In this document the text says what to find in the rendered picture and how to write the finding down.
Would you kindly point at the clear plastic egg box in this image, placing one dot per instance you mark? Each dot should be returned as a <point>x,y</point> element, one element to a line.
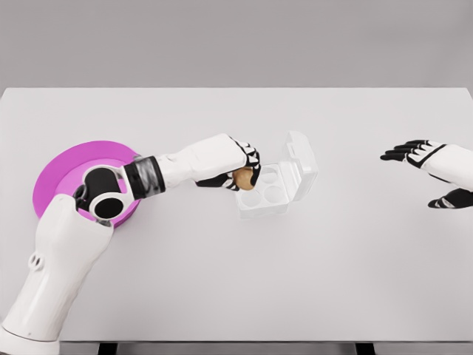
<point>275,181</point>

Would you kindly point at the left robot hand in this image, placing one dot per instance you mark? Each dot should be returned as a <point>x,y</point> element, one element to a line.
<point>221,155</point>

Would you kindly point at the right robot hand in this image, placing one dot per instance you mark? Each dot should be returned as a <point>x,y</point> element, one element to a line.
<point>449,166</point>

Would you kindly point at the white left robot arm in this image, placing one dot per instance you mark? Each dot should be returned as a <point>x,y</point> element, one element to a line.
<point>66,236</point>

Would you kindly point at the magenta round plate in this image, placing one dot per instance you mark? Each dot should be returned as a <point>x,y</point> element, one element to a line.
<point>55,174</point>

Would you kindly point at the brown egg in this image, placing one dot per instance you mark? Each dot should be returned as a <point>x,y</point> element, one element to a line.
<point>244,178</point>

